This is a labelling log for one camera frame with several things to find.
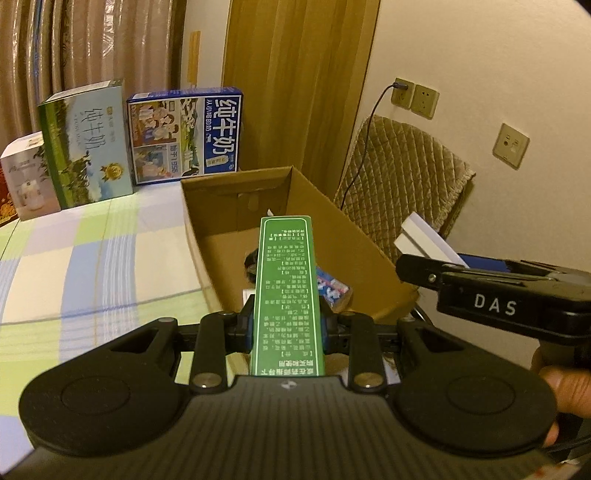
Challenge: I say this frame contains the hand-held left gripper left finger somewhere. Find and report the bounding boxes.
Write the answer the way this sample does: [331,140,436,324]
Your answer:
[111,295,257,395]

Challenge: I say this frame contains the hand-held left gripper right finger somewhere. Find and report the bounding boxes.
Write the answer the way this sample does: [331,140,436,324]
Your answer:
[322,302,462,395]

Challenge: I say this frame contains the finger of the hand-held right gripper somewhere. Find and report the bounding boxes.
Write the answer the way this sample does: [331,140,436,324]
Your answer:
[466,257,591,280]
[396,254,468,293]

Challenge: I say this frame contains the small white case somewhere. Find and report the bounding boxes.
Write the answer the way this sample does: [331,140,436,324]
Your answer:
[394,212,469,268]

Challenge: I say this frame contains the green medicine box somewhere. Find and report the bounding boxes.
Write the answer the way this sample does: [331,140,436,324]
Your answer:
[249,215,328,378]

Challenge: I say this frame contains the blue white packet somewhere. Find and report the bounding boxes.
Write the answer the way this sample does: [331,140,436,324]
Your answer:
[316,269,352,310]

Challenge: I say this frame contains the brown cardboard box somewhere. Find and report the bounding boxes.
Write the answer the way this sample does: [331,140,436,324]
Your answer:
[180,166,421,374]

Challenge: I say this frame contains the person's right hand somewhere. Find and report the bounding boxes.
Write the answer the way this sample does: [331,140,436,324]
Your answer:
[531,346,591,448]

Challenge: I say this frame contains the chair with quilted cover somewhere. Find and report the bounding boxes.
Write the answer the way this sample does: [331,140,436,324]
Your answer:
[333,114,476,324]

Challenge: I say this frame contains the checkered tablecloth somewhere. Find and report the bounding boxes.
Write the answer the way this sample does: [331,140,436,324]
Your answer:
[0,182,222,462]

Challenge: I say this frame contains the blue milk carton box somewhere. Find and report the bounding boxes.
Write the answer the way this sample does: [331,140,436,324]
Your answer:
[127,86,244,186]

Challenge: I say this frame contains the wooden door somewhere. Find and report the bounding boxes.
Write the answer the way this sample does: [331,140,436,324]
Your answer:
[224,0,382,185]

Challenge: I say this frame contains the green milk carton box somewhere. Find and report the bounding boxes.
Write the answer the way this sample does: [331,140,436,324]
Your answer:
[37,79,134,209]

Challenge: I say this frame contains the white humidifier box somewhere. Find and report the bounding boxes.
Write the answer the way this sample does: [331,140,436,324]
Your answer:
[0,131,62,221]

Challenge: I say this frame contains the wooden strip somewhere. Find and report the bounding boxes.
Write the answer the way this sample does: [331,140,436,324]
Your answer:
[188,31,201,88]

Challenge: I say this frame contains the red gift box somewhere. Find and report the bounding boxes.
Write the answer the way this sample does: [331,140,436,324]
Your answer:
[0,168,19,227]

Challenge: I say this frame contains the brown curtain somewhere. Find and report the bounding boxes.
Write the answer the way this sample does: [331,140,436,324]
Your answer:
[0,0,188,153]

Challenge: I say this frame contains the square beige wall outlet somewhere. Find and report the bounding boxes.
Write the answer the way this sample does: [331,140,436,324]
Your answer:
[493,123,530,168]

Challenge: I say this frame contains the dark charger cable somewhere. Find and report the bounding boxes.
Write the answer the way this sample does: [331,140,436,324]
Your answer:
[344,85,394,204]

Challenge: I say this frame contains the wall socket with charger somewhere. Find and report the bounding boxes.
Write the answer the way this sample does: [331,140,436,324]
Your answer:
[392,79,415,109]

